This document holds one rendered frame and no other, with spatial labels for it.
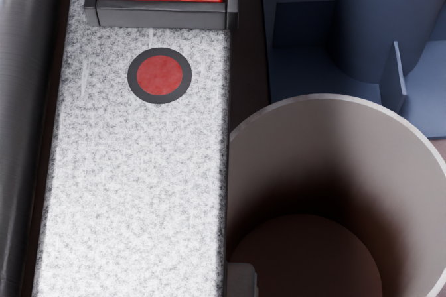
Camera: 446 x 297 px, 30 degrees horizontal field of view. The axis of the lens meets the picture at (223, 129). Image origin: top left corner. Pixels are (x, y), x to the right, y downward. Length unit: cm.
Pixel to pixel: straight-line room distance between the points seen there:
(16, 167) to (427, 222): 76
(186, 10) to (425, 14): 92
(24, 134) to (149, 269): 9
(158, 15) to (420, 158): 67
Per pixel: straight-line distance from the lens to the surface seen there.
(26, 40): 43
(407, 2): 125
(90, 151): 40
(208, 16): 41
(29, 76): 42
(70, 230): 38
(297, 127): 108
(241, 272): 46
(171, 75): 41
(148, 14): 41
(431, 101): 146
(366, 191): 121
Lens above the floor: 127
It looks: 65 degrees down
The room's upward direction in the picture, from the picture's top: straight up
